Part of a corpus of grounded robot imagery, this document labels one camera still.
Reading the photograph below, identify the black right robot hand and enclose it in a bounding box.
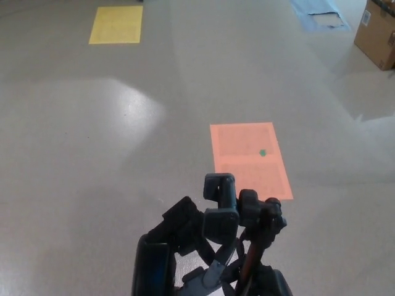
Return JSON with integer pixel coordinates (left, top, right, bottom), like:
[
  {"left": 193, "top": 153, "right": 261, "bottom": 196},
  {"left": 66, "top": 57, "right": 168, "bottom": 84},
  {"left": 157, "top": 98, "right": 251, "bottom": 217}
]
[{"left": 215, "top": 239, "right": 294, "bottom": 296}]

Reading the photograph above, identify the black telescopic phone stand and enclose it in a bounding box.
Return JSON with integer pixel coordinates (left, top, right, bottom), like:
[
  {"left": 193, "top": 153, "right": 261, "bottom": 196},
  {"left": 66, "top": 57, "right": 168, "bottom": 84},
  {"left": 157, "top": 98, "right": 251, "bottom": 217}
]
[{"left": 202, "top": 173, "right": 288, "bottom": 296}]

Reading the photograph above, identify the brown cardboard box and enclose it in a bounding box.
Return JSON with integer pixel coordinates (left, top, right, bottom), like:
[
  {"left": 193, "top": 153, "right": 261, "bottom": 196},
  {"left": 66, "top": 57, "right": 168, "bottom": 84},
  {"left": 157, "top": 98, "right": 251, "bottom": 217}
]
[{"left": 354, "top": 0, "right": 395, "bottom": 71}]

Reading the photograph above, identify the blue plastic sheet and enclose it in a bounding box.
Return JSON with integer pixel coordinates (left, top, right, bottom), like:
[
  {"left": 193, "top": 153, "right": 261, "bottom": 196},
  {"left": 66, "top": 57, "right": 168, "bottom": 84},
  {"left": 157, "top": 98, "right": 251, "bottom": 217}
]
[{"left": 289, "top": 0, "right": 352, "bottom": 31}]

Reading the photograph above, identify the yellow paper sheet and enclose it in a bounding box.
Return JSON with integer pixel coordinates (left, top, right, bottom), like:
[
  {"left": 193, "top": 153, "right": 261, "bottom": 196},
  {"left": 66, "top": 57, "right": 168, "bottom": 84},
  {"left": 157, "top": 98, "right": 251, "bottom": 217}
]
[{"left": 88, "top": 6, "right": 144, "bottom": 45}]

